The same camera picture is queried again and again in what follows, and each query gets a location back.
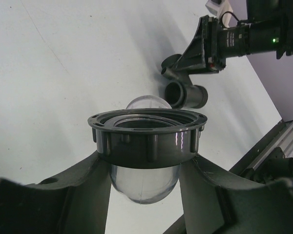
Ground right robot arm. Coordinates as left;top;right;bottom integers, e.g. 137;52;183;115
172;0;293;75

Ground grey tee pipe fitting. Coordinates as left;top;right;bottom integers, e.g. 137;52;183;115
161;54;208;109

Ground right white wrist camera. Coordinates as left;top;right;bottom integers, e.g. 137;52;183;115
205;0;233;27

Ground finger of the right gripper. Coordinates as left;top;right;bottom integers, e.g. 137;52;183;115
172;46;207;85

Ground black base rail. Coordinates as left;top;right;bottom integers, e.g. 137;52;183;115
230;120;293;184

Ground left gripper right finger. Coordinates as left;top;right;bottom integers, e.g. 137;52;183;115
180;156;293;234

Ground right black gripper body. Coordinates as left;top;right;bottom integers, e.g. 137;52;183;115
202;15;226;73

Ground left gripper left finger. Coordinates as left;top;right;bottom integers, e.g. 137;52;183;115
0;152;111;234

